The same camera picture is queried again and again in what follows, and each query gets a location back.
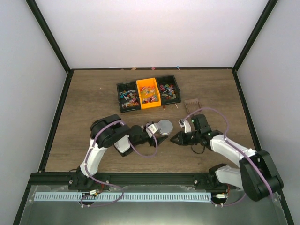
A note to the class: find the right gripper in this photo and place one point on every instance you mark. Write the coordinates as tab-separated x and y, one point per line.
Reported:
182	141

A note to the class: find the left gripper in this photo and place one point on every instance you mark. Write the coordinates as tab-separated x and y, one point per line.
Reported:
159	139

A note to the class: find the clear plastic cup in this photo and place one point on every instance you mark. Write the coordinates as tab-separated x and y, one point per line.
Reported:
165	132

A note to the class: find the white round lid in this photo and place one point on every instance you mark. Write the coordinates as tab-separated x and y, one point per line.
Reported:
165	125

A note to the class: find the brown slotted scoop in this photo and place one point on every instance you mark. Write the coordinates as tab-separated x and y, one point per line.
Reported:
192	106

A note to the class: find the black bin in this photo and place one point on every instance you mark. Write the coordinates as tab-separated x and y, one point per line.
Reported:
168	90
128	97

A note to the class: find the orange candy bin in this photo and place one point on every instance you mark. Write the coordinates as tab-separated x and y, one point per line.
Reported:
149	94

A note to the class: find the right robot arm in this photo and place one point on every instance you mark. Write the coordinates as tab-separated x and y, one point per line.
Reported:
255	171

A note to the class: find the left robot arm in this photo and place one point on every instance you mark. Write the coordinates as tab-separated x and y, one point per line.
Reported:
112	131

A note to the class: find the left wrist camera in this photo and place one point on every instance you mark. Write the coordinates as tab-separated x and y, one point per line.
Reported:
152	128

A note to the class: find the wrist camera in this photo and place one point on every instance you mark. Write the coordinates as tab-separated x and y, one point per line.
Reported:
152	128
185	125

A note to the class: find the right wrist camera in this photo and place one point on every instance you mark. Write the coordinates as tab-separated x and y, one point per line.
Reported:
185	125

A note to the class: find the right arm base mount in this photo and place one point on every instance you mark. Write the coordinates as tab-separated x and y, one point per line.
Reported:
208	180

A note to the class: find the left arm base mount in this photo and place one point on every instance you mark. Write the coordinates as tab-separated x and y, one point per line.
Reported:
78	181

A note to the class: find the light blue slotted rail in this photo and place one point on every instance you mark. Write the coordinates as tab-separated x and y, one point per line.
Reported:
126	197

